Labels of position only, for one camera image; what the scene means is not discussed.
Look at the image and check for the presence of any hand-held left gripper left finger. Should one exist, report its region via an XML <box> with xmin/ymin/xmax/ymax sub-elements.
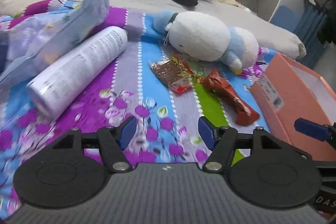
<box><xmin>50</xmin><ymin>116</ymin><xmax>138</xmax><ymax>173</ymax></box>

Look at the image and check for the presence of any grey duvet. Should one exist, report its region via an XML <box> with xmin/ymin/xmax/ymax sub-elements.
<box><xmin>0</xmin><ymin>0</ymin><xmax>307</xmax><ymax>59</ymax></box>

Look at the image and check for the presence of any blue ribbed panel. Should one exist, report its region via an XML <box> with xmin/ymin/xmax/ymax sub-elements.
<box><xmin>293</xmin><ymin>6</ymin><xmax>328</xmax><ymax>56</ymax></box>

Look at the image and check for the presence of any light blue plastic bag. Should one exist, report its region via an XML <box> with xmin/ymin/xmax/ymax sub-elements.
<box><xmin>0</xmin><ymin>0</ymin><xmax>114</xmax><ymax>83</ymax></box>

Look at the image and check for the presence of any white and blue plush toy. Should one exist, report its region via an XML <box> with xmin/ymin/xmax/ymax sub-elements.
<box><xmin>153</xmin><ymin>11</ymin><xmax>260</xmax><ymax>75</ymax></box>

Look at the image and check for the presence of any pink cardboard box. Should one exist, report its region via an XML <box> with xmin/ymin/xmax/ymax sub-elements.
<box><xmin>249</xmin><ymin>52</ymin><xmax>336</xmax><ymax>161</ymax></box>

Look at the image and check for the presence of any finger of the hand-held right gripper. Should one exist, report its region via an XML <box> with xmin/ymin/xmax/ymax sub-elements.
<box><xmin>294</xmin><ymin>118</ymin><xmax>336</xmax><ymax>152</ymax></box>

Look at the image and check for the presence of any floral purple bedsheet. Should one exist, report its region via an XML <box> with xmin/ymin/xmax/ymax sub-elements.
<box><xmin>0</xmin><ymin>0</ymin><xmax>276</xmax><ymax>216</ymax></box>

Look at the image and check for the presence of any dark red snack packet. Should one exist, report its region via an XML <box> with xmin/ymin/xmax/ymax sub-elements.
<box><xmin>203</xmin><ymin>69</ymin><xmax>260</xmax><ymax>126</ymax></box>

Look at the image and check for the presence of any clear red-edged cracker packet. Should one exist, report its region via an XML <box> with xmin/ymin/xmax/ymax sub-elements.
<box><xmin>149</xmin><ymin>53</ymin><xmax>206</xmax><ymax>94</ymax></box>

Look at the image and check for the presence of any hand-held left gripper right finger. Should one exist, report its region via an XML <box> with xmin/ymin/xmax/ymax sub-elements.
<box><xmin>198</xmin><ymin>116</ymin><xmax>289</xmax><ymax>173</ymax></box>

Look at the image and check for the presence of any white cylindrical bottle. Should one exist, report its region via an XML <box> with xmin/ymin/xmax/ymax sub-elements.
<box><xmin>26</xmin><ymin>26</ymin><xmax>129</xmax><ymax>119</ymax></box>

